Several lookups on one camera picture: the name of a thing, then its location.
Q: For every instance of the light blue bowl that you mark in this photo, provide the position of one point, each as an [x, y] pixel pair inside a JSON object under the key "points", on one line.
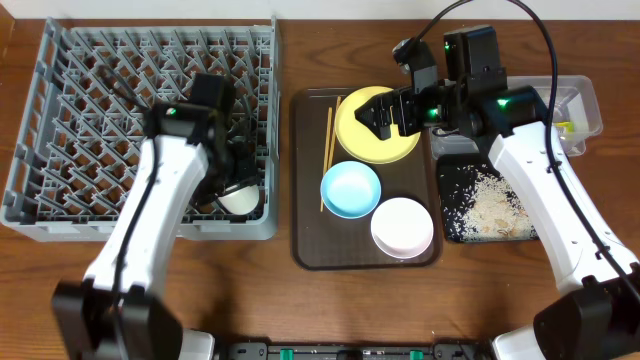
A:
{"points": [[350, 190]]}

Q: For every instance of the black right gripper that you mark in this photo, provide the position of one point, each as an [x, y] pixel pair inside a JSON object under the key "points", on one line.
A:
{"points": [[401, 101]]}

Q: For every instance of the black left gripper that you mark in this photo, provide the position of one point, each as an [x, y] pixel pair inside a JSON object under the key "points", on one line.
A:
{"points": [[246, 175]]}

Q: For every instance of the clear plastic waste bin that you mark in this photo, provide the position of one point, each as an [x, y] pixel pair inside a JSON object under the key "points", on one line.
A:
{"points": [[576, 101]]}

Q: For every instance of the dark brown serving tray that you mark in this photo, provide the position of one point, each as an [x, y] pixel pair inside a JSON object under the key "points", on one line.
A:
{"points": [[322, 241]]}

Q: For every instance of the grey plastic dish rack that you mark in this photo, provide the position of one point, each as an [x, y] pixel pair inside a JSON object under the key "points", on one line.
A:
{"points": [[78, 145]]}

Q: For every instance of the green snack wrapper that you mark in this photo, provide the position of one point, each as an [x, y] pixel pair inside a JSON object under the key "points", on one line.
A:
{"points": [[565, 127]]}

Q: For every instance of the left wooden chopstick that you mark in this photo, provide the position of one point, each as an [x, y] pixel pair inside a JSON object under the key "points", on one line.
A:
{"points": [[328, 136]]}

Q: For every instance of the white ribbed cup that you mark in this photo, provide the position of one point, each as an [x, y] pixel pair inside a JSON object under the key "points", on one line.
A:
{"points": [[242, 201]]}

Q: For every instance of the right wooden chopstick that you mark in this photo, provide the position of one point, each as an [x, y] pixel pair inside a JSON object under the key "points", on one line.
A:
{"points": [[331, 149]]}

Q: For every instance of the yellow round plate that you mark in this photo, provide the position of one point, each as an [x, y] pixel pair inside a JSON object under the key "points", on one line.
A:
{"points": [[359, 142]]}

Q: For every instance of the wooden chopstick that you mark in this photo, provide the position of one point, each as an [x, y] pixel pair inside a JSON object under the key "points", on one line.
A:
{"points": [[328, 136], [331, 149]]}

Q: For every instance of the black tray with rice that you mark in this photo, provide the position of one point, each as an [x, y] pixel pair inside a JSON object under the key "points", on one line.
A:
{"points": [[477, 204]]}

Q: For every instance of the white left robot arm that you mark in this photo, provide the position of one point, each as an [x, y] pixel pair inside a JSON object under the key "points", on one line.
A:
{"points": [[192, 154]]}

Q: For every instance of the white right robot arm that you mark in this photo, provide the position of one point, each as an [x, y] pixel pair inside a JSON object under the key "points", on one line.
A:
{"points": [[597, 314]]}

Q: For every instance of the pale pink bowl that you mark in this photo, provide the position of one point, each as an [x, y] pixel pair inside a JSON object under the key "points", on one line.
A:
{"points": [[402, 228]]}

